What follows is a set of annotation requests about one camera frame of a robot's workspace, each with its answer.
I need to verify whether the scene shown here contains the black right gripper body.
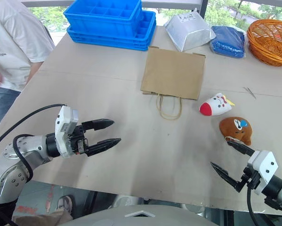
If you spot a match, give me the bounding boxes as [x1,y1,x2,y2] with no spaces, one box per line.
[241,165,262,189]

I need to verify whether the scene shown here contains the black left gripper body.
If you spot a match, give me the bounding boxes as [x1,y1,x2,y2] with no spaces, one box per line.
[66,125,89,156]

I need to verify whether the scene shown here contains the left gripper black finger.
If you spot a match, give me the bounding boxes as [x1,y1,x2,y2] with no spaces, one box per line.
[87,137,122,157]
[81,119,115,133]

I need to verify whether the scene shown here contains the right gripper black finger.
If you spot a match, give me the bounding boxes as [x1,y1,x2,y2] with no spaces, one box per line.
[227,140,256,157]
[209,161,246,193]

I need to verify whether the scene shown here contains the brown plush toy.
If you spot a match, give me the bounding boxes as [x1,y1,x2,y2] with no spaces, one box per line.
[219,116,253,146]

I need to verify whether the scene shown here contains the white red plush toy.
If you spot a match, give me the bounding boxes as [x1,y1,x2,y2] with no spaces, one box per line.
[199,92,235,117]

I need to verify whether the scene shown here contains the thin metal tweezers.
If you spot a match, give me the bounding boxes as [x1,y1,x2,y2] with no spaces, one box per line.
[242,87,257,100]

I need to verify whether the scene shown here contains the grey sneaker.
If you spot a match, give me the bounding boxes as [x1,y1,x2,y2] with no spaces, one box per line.
[56,194,73,213]

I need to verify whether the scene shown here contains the silver robot torso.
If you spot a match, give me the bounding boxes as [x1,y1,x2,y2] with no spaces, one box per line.
[66,204,228,226]

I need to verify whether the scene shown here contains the large blue plastic crate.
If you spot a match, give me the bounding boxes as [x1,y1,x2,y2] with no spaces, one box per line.
[66,10,157,52]

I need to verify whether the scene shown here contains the small blue divided plastic crate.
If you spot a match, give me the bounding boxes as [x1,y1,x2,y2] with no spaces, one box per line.
[63,0,143,39]

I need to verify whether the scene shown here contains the blue plastic-wrapped package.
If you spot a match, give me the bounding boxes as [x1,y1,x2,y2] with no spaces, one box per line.
[209,25,247,58]

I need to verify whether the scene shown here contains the orange wicker basket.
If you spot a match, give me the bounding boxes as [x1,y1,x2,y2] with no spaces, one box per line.
[246,18,282,67]

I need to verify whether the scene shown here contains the person in white T-shirt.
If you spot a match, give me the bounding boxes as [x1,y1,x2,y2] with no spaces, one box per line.
[0,0,56,136]

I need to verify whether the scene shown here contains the silver foil pouch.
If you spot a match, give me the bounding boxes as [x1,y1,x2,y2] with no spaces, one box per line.
[164,8,217,53]

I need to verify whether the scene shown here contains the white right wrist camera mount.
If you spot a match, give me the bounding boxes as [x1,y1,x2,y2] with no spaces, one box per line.
[247,150,279,196]

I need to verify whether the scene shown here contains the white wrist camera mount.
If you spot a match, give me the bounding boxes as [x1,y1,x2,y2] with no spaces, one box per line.
[247,150,279,196]
[54,105,81,159]

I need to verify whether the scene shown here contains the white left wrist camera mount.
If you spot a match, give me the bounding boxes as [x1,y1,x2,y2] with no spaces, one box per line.
[54,105,81,159]

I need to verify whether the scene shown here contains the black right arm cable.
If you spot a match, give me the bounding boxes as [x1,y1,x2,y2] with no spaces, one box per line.
[246,183,282,226]

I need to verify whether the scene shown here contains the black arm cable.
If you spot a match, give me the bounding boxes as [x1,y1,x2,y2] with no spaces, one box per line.
[0,103,67,182]
[246,183,282,226]

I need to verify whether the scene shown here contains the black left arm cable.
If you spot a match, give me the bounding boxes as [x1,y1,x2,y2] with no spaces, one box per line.
[0,103,67,182]

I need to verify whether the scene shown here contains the brown paper bag with handles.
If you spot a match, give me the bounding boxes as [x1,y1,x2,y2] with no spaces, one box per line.
[140,46,207,121]

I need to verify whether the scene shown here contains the dark window frame post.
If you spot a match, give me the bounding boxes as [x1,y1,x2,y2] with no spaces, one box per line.
[200,0,209,19]

